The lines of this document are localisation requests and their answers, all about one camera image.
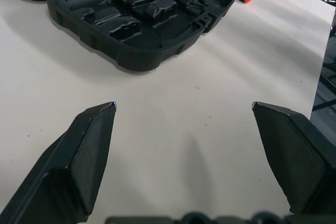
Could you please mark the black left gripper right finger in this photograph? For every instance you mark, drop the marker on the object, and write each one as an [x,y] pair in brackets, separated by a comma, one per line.
[296,161]

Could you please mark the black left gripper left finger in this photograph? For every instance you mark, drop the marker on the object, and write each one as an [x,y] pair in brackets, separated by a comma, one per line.
[78,161]

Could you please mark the black plastic tool case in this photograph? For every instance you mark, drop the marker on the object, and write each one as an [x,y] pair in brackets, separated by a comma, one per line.
[136,19]

